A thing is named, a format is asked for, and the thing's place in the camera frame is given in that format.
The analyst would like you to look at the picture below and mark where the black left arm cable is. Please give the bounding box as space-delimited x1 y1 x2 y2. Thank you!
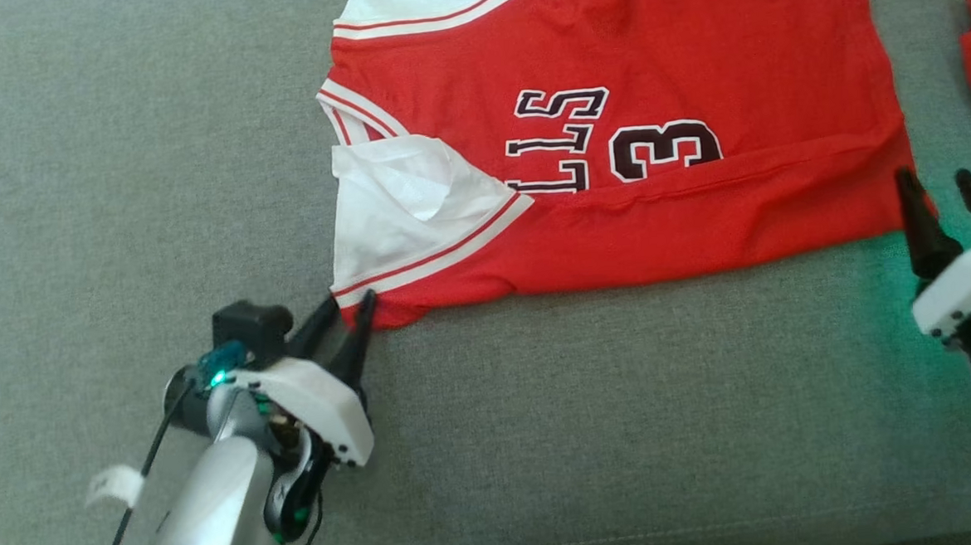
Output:
90 339 261 545

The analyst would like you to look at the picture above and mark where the white cable label tag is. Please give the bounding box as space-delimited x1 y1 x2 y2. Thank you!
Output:
84 462 146 511

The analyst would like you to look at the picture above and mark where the red and white basketball jersey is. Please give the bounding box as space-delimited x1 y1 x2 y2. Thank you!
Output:
311 0 943 333

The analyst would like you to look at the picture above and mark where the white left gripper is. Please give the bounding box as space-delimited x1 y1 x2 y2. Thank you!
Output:
221 288 392 545

